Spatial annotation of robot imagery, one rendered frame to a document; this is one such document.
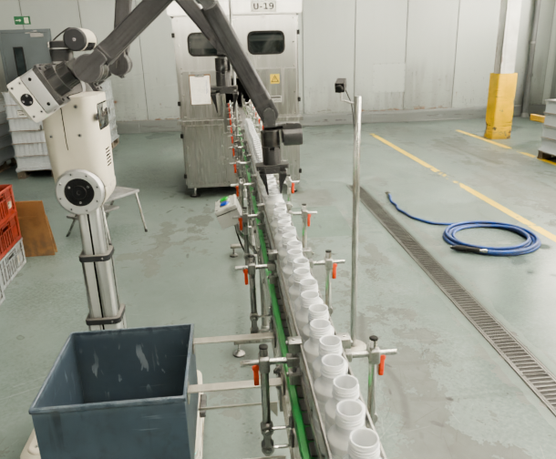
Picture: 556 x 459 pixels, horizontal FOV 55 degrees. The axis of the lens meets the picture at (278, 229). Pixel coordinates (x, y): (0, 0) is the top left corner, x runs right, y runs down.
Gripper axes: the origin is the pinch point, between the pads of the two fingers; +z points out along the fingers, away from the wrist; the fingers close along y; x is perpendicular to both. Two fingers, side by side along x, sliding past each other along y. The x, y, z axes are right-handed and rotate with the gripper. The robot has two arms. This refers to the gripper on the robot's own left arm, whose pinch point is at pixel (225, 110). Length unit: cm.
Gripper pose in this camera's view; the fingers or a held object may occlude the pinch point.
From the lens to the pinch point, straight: 210.7
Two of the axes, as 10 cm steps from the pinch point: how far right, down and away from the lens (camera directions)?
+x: 1.0, 3.3, -9.4
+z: 0.3, 9.4, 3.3
